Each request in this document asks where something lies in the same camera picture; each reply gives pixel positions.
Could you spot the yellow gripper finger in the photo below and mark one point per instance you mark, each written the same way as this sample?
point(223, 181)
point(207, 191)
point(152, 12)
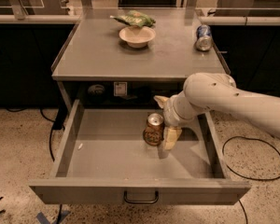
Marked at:
point(170, 137)
point(161, 100)

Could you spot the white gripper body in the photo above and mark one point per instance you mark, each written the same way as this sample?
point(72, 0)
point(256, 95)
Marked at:
point(170, 113)

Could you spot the orange soda can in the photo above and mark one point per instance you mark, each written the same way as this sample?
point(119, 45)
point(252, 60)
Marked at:
point(153, 133)

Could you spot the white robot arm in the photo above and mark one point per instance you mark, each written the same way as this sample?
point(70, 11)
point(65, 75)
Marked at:
point(203, 92)

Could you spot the grey cabinet counter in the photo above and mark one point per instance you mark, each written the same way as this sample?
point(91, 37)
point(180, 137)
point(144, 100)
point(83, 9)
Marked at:
point(94, 52)

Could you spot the blue soda can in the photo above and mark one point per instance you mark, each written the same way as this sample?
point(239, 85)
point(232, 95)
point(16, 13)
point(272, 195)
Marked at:
point(204, 38)

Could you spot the grey open drawer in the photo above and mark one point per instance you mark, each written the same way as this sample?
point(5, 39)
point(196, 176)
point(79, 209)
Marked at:
point(115, 158)

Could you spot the white label sticker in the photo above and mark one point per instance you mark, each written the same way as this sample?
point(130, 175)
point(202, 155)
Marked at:
point(120, 89)

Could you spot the white bowl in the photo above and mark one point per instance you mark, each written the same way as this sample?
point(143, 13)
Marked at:
point(136, 37)

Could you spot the green chip bag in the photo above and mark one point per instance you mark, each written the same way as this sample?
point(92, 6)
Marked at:
point(135, 18)

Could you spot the black drawer handle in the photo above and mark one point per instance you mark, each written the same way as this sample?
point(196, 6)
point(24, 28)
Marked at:
point(140, 198)

